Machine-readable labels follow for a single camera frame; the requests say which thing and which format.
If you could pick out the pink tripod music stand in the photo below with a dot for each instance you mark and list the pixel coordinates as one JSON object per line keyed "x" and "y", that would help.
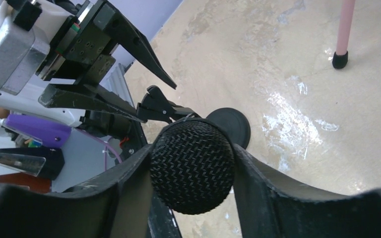
{"x": 340, "y": 57}

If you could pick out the black microphone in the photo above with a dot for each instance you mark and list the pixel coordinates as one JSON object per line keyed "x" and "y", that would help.
{"x": 192, "y": 166}

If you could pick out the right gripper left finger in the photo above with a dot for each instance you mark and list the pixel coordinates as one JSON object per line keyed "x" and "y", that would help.
{"x": 114, "y": 204}

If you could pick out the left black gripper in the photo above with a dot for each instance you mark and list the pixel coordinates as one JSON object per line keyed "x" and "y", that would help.
{"x": 82, "y": 51}

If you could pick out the black microphone desk stand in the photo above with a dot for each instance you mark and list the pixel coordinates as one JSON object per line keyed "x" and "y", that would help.
{"x": 155, "y": 106}

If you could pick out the purple bottle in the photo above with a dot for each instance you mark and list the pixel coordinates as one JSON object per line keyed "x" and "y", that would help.
{"x": 48, "y": 133}

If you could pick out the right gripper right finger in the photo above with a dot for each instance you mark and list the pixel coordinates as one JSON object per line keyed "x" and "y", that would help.
{"x": 273, "y": 205}

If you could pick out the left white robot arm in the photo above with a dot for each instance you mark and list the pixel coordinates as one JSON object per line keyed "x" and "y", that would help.
{"x": 96, "y": 123}

